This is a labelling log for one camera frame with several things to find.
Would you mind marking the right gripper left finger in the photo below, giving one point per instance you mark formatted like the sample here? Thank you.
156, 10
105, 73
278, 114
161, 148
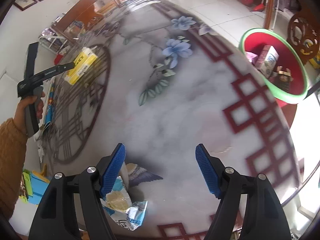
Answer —
55, 217

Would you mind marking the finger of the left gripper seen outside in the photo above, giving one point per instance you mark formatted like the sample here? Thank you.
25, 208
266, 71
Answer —
56, 70

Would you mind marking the yellow drink carton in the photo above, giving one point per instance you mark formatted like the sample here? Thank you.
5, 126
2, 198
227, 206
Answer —
82, 63

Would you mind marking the small brown carton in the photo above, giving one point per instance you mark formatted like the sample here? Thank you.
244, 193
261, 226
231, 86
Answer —
282, 78

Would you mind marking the white milk carton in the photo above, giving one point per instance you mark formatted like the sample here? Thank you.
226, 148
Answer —
267, 61

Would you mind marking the pink paper box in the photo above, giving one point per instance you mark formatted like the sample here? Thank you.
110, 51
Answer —
252, 57

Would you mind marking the left forearm brown sleeve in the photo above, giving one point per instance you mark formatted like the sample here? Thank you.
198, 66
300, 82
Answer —
13, 144

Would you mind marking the left hand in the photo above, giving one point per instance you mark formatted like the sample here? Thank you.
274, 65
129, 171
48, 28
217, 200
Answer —
28, 113

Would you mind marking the blue cartoon book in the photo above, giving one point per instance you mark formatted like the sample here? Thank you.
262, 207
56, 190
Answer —
49, 105

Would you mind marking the blue white snack bag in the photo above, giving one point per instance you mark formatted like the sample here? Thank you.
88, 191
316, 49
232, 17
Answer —
121, 209

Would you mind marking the carved wooden chair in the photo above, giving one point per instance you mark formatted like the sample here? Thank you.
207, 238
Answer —
303, 35

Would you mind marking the red dustpan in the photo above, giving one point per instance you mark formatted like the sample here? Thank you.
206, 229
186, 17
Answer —
259, 8

